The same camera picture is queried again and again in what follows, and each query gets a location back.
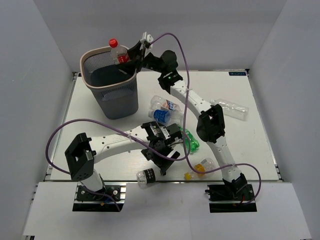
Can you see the green sprite bottle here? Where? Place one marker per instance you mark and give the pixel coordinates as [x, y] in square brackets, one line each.
[192, 145]

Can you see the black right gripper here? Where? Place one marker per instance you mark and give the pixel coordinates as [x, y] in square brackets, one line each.
[135, 54]

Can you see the red cap cola bottle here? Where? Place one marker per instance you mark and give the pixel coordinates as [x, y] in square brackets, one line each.
[118, 52]

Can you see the clear bottle black label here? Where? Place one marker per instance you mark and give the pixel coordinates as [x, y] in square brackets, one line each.
[146, 177]

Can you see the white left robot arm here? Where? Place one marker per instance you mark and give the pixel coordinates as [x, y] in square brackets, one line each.
[84, 152]

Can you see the grey mesh waste bin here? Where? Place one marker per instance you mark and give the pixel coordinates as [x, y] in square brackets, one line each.
[115, 91]

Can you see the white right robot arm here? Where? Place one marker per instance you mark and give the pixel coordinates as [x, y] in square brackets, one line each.
[210, 119]

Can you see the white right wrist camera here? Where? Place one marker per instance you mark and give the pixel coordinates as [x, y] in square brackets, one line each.
[146, 40]

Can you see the blue table sticker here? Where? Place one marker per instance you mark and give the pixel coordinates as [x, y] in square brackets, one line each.
[237, 73]

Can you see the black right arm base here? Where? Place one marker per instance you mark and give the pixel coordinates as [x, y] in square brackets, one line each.
[222, 201]

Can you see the clear bottle orange label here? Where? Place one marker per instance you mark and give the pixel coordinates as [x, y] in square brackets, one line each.
[205, 165]

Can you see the large clear plastic bottle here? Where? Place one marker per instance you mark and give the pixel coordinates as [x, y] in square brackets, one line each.
[232, 109]

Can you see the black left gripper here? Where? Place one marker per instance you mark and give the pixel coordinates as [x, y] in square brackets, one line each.
[162, 162]

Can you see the clear bottle red blue label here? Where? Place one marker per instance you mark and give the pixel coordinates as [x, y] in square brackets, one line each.
[160, 103]

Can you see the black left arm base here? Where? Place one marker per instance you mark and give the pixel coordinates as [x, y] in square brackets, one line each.
[111, 199]

